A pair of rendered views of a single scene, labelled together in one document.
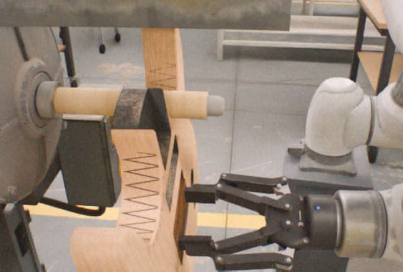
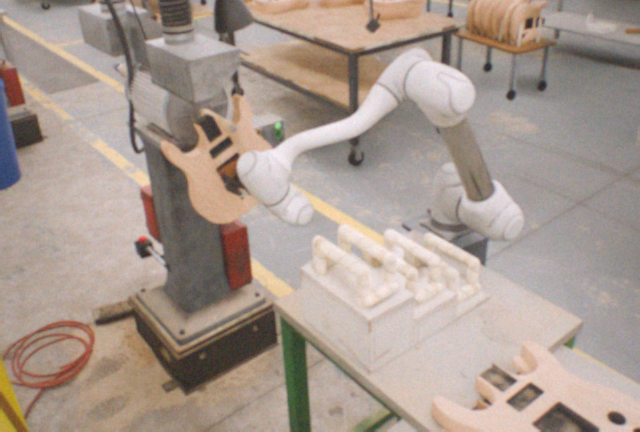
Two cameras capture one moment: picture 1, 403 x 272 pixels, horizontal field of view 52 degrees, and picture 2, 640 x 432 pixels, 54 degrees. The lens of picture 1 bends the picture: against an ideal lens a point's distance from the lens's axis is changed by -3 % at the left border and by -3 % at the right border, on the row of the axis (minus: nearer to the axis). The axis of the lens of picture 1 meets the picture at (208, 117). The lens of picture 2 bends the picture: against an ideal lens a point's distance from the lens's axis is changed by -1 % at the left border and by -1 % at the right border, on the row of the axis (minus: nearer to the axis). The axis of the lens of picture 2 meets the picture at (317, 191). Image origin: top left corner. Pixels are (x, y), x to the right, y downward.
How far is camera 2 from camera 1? 184 cm
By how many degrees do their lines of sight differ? 42
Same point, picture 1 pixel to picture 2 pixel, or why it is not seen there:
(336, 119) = (437, 192)
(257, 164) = (535, 258)
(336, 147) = (438, 214)
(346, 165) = (447, 233)
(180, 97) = (224, 122)
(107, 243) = (165, 144)
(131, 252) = (170, 149)
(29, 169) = (192, 133)
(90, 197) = not seen: hidden behind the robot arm
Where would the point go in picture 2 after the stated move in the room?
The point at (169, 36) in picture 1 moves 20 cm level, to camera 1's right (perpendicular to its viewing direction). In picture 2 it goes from (237, 101) to (275, 115)
